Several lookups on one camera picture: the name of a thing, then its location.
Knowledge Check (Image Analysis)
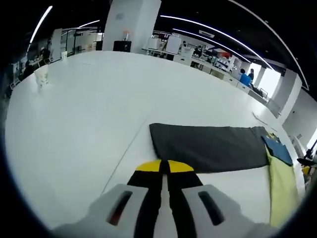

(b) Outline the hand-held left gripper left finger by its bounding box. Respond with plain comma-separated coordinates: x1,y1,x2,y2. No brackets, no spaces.
53,160,165,238

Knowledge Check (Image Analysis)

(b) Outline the yellow garment with colour-block sleeves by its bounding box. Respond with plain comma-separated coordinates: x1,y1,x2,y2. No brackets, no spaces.
149,123,302,228

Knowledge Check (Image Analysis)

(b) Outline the long ceiling light strip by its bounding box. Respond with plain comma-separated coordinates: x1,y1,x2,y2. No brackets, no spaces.
29,5,53,45

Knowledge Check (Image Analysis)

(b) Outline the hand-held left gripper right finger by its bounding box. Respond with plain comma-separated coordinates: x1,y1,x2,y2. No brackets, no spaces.
165,160,275,238

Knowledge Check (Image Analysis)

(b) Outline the white square pillar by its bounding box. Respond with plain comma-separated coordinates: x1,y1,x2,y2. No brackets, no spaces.
103,0,160,53

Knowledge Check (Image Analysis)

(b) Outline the small black cabinet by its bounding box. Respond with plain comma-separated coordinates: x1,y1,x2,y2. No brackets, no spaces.
113,41,132,53

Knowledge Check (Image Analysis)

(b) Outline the thin white template strip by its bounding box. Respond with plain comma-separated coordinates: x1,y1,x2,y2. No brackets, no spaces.
252,112,278,132

